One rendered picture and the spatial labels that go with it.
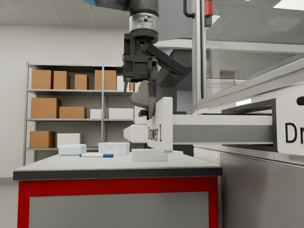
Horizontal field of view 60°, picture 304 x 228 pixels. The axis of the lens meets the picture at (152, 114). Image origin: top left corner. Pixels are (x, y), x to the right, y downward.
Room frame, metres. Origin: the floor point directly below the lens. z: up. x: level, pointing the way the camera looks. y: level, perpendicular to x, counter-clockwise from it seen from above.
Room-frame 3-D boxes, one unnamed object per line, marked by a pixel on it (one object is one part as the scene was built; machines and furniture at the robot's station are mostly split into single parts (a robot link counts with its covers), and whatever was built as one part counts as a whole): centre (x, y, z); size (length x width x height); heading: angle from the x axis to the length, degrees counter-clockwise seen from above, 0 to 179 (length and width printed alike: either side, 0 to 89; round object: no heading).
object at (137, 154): (0.95, 0.01, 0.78); 0.12 x 0.08 x 0.04; 95
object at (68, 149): (1.21, 0.36, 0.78); 0.15 x 0.10 x 0.04; 4
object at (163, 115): (0.66, -0.01, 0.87); 0.29 x 0.02 x 0.11; 7
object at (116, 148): (1.22, 0.17, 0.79); 0.13 x 0.09 x 0.05; 84
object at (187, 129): (0.69, -0.22, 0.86); 0.40 x 0.26 x 0.06; 97
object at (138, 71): (0.65, 0.03, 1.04); 0.09 x 0.08 x 0.12; 97
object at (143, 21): (0.65, 0.02, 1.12); 0.08 x 0.08 x 0.05
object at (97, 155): (1.06, 0.22, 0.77); 0.14 x 0.02 x 0.02; 83
